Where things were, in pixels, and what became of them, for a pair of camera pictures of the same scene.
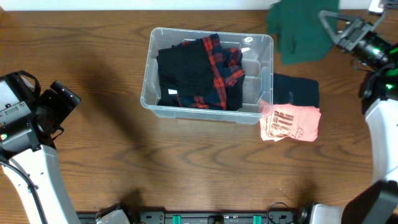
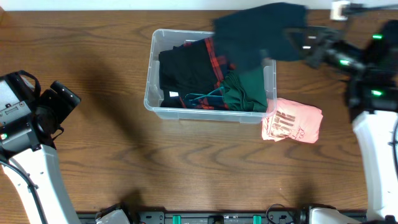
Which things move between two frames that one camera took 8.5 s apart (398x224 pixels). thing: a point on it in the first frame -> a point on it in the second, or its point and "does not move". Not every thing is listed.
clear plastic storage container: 204,74 does not move
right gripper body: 362,34 -> 329,40
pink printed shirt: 281,121 does not move
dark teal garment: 295,90 -> 249,36
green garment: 296,30 -> 245,89
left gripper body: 51,109 does not move
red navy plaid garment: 227,63 does not move
